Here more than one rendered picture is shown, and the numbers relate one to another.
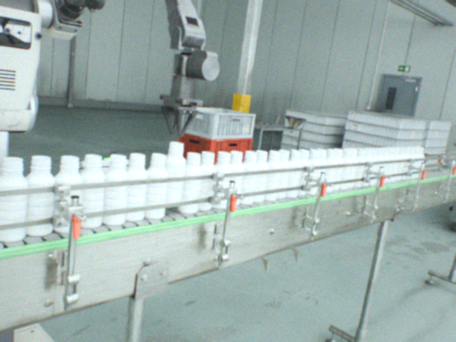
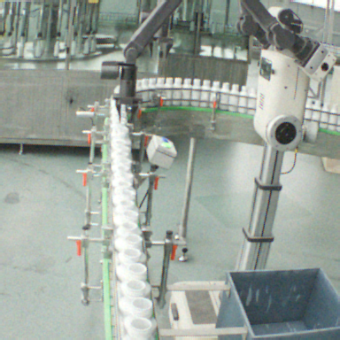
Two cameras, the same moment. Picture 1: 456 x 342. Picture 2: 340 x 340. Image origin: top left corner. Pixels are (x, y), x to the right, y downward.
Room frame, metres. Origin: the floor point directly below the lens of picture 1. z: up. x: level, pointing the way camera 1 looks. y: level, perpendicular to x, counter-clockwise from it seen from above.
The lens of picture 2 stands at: (2.27, -1.02, 1.66)
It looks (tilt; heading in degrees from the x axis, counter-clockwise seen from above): 20 degrees down; 128
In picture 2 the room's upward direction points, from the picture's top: 6 degrees clockwise
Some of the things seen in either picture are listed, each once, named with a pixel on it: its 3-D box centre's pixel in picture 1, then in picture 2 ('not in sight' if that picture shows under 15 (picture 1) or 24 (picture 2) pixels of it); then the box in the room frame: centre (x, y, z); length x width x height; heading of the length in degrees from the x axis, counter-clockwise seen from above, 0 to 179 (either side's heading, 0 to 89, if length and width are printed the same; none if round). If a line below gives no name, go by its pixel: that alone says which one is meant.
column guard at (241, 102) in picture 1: (239, 115); not in sight; (11.64, -0.10, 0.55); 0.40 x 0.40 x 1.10; 47
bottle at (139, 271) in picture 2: (334, 169); (135, 300); (1.76, -0.42, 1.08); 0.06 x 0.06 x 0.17
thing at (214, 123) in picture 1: (217, 122); not in sight; (3.99, 0.15, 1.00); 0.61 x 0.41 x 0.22; 144
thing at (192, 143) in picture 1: (215, 147); not in sight; (4.00, 0.15, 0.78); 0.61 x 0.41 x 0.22; 144
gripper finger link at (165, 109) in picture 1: (177, 117); (127, 110); (1.16, 0.15, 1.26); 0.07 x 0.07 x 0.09; 47
